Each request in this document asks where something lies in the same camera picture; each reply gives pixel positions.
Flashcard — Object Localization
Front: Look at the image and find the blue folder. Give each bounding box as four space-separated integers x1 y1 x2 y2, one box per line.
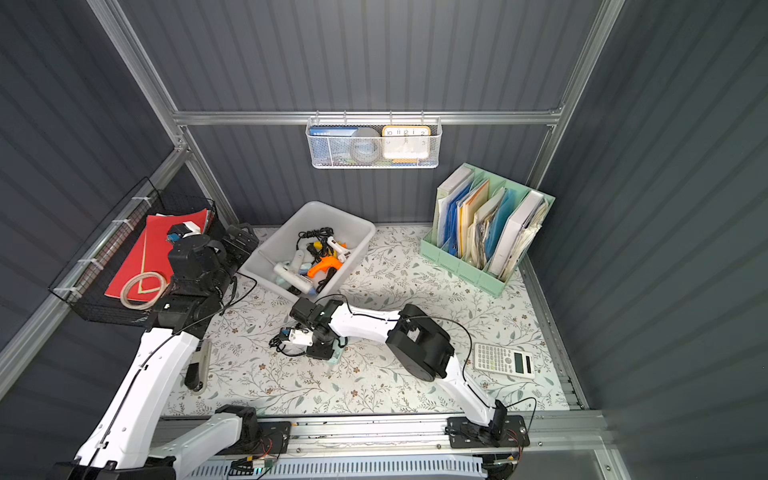
439 183 471 255

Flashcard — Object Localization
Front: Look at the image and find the blue box in basket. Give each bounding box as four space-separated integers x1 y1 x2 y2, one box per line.
306 126 358 168

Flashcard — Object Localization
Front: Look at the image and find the small white orange-tip glue gun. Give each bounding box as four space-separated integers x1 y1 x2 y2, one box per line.
295 227 345 255

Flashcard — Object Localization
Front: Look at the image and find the grey tape roll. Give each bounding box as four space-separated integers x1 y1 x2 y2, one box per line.
349 127 381 165

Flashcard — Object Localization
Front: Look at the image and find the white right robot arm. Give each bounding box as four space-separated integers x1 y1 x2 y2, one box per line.
289 294 507 446

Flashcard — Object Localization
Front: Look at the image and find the mint glue gun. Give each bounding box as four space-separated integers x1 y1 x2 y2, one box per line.
268 327 349 365

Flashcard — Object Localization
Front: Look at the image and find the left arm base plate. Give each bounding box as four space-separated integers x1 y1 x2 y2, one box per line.
221 421 293 457

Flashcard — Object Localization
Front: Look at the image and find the white thick binder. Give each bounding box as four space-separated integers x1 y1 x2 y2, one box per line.
486 190 549 280

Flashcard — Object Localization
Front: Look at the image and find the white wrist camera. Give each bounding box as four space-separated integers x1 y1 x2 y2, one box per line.
280 327 314 347
166 221 202 244

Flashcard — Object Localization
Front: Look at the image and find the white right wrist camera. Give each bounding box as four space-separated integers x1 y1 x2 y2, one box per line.
280 327 314 347

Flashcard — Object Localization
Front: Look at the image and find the white calculator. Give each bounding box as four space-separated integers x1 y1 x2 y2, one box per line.
473 344 535 379

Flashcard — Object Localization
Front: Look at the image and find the floral table mat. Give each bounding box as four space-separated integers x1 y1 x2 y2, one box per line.
164 225 571 417

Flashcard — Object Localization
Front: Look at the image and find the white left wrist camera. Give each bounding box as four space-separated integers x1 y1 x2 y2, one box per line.
166 221 202 244

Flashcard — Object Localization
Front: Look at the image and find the orange glue gun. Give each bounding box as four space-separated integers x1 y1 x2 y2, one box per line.
307 256 343 278

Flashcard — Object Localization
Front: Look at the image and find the aluminium front rail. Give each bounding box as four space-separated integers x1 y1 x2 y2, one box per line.
113 411 613 480

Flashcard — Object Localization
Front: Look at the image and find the white blue-tip glue gun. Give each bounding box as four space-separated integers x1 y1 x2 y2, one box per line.
273 250 315 294

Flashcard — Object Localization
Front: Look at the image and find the red folder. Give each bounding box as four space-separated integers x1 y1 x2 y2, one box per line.
104 209 211 299

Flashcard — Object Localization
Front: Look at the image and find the teal perforated folder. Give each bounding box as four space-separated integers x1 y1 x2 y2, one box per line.
484 190 517 263

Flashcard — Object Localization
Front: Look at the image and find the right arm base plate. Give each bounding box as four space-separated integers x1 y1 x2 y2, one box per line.
444 415 530 449

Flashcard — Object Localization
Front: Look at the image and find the white wire wall basket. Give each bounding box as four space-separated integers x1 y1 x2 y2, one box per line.
305 115 443 170

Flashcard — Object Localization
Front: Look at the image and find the yellow glue gun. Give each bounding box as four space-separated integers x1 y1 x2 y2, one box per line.
307 241 324 256

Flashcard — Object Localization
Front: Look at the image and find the yellow alarm clock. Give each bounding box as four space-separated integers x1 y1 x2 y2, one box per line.
381 125 431 162

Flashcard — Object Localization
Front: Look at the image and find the black wire side basket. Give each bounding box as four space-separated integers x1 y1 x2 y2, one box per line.
49 177 217 327

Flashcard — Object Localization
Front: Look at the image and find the translucent white storage box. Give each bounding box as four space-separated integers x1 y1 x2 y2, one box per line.
240 201 376 302

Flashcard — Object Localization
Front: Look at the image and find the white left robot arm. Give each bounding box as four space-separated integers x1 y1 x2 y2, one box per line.
47 213 261 479

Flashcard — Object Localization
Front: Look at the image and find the green plastic file organizer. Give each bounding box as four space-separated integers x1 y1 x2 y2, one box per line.
420 163 555 297

